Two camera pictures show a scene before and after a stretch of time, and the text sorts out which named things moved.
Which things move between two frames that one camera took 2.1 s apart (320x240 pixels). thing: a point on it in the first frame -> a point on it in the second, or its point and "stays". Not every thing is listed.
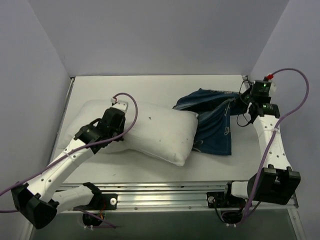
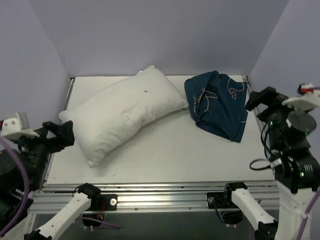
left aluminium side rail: x=62 y=118 stays
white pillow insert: x=165 y=134 -> x=104 y=118
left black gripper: x=116 y=120 -> x=52 y=139
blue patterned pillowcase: x=215 y=109 -> x=218 y=102
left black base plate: x=102 y=202 stays
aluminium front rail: x=181 y=196 stays
